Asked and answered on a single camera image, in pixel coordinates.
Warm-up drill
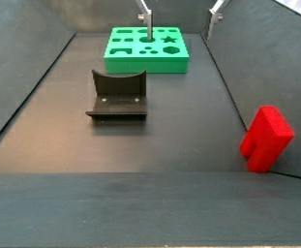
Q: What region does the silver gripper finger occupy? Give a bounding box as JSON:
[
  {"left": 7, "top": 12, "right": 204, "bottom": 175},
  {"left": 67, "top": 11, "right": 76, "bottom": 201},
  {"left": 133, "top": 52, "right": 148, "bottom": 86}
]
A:
[
  {"left": 205, "top": 0, "right": 227, "bottom": 39},
  {"left": 135, "top": 0, "right": 152, "bottom": 41}
]

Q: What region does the red double-square block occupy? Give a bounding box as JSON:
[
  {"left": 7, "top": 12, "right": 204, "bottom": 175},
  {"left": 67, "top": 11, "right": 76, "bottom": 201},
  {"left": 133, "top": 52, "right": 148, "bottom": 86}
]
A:
[{"left": 240, "top": 106, "right": 295, "bottom": 172}]

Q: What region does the green shape sorting board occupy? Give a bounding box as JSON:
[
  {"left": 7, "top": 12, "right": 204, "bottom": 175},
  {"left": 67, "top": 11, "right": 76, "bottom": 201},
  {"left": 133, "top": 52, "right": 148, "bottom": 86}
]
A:
[{"left": 104, "top": 27, "right": 189, "bottom": 74}]

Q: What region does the black curved holder stand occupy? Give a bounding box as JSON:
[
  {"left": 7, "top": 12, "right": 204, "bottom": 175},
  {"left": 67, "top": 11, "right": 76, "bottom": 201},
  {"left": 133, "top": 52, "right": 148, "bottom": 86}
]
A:
[{"left": 85, "top": 70, "right": 148, "bottom": 118}]

